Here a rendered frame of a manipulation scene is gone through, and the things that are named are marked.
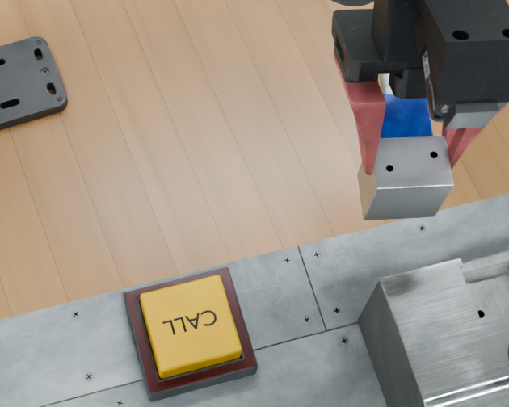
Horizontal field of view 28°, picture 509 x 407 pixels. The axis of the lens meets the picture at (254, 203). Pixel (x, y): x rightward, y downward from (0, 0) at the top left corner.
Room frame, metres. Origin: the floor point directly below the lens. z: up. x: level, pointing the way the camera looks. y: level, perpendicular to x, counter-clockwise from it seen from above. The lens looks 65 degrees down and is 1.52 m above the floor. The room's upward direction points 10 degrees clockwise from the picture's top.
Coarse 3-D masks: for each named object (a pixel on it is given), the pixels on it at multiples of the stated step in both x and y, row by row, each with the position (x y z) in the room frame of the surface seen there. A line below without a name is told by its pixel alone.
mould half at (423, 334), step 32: (384, 288) 0.25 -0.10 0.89; (416, 288) 0.26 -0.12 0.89; (448, 288) 0.26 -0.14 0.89; (384, 320) 0.24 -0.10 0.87; (416, 320) 0.23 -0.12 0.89; (448, 320) 0.24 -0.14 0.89; (480, 320) 0.24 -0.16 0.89; (384, 352) 0.22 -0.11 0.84; (416, 352) 0.21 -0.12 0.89; (448, 352) 0.22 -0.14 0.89; (480, 352) 0.22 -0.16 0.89; (384, 384) 0.21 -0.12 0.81; (416, 384) 0.19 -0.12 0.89; (448, 384) 0.19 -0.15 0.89; (480, 384) 0.20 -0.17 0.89
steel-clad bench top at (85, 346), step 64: (256, 256) 0.29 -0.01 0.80; (320, 256) 0.30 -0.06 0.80; (384, 256) 0.31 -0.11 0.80; (448, 256) 0.32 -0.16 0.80; (0, 320) 0.21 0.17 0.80; (64, 320) 0.22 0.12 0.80; (128, 320) 0.23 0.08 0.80; (256, 320) 0.24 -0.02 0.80; (320, 320) 0.25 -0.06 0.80; (0, 384) 0.16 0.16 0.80; (64, 384) 0.17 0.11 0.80; (128, 384) 0.18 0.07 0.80; (256, 384) 0.20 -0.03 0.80; (320, 384) 0.20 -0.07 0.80
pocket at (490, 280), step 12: (468, 264) 0.29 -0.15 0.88; (480, 264) 0.29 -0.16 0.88; (492, 264) 0.29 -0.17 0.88; (504, 264) 0.30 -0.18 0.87; (468, 276) 0.28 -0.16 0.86; (480, 276) 0.29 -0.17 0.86; (492, 276) 0.29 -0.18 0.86; (504, 276) 0.29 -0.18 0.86; (468, 288) 0.27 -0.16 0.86; (480, 288) 0.28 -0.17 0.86; (492, 288) 0.28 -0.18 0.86; (504, 288) 0.28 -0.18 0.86; (480, 300) 0.27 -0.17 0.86; (492, 300) 0.27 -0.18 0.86; (504, 300) 0.27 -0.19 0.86; (480, 312) 0.26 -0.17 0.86; (492, 312) 0.26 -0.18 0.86; (504, 312) 0.26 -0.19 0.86
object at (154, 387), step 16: (208, 272) 0.27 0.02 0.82; (224, 272) 0.27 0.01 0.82; (144, 288) 0.25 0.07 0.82; (160, 288) 0.25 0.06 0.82; (128, 304) 0.23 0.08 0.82; (240, 320) 0.24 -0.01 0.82; (144, 336) 0.21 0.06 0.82; (240, 336) 0.22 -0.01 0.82; (144, 352) 0.20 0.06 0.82; (144, 368) 0.19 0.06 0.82; (224, 368) 0.20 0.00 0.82; (240, 368) 0.20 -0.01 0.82; (160, 384) 0.18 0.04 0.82; (176, 384) 0.18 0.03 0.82
